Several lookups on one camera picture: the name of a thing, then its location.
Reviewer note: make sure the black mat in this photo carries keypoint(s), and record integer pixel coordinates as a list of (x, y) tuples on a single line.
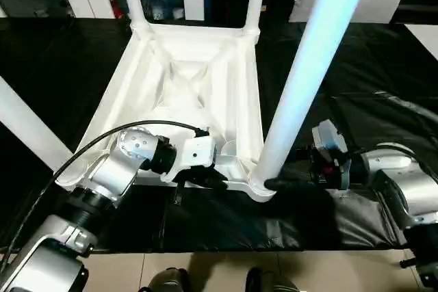
[(239, 227)]

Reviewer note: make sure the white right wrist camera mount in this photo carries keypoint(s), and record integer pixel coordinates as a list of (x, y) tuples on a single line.
[(328, 134)]

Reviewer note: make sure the black bar with red light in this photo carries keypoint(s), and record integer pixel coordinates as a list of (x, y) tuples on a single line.
[(417, 10)]

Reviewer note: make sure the white flat panel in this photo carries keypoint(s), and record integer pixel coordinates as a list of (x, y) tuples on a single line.
[(424, 35)]

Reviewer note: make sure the black metal stand pole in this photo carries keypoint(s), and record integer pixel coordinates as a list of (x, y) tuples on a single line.
[(408, 263)]

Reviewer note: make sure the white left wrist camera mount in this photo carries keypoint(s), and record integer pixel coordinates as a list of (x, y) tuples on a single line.
[(196, 152)]

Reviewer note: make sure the dark left robot leg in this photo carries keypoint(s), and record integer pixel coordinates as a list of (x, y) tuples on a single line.
[(167, 281)]

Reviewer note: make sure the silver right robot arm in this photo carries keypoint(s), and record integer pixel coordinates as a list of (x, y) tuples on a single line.
[(410, 182)]

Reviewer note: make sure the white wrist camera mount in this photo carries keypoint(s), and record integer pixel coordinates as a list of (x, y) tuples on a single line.
[(196, 152), (328, 134)]

